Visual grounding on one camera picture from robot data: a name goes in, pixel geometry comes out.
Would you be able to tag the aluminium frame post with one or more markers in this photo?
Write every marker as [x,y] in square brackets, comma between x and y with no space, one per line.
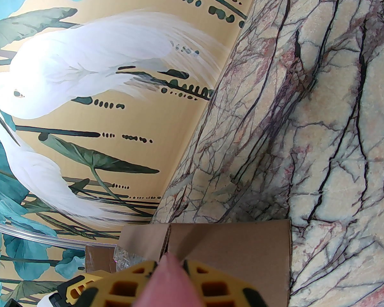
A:
[35,235]

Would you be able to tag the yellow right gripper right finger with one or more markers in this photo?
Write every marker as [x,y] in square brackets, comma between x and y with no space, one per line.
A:
[224,280]

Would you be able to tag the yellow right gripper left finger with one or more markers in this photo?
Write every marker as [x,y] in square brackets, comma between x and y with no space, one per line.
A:
[128,272]

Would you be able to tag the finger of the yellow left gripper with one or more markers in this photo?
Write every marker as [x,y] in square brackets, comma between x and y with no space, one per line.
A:
[80,283]

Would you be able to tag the pink utility knife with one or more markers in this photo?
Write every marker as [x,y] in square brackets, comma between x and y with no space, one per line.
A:
[169,283]

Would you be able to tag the brown cardboard box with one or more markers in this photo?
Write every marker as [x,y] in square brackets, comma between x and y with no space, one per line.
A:
[236,251]
[99,257]

